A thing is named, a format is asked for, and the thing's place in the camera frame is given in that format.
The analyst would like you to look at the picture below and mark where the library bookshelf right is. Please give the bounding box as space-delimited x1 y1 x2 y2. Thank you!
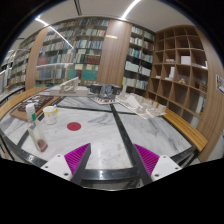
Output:
122 25 155 95

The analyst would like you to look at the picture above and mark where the white mug with dots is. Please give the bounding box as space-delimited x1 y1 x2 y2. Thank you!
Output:
43 106 58 125

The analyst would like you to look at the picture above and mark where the white architectural model left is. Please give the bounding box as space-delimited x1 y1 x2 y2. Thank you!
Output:
40 77 88 97

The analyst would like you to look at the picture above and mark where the wooden bench edge right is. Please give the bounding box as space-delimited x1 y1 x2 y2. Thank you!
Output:
164 109 208 152

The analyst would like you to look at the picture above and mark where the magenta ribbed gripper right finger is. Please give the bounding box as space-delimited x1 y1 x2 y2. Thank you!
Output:
133 144 181 185

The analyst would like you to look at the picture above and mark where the large library bookshelf centre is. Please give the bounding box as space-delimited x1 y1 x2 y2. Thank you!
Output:
36 17 109 87

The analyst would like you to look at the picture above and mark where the red round marker sticker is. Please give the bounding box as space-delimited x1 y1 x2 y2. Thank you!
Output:
67 122 81 131

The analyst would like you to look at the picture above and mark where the brown relief model board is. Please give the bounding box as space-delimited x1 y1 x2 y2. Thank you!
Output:
9 94 61 123

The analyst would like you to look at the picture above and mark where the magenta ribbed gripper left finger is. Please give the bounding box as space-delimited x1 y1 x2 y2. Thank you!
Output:
42 143 91 185

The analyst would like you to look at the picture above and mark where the wooden cubby shelf unit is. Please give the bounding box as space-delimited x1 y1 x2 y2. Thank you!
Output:
148 25 208 127

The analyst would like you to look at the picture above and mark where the clear plastic water bottle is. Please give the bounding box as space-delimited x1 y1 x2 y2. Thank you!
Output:
26 103 48 152

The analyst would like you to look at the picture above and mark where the dark grey building model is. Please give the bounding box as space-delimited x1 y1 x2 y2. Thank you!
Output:
90 83 121 99

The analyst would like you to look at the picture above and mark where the library bookshelf far left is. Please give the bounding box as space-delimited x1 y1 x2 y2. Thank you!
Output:
0 33 37 94

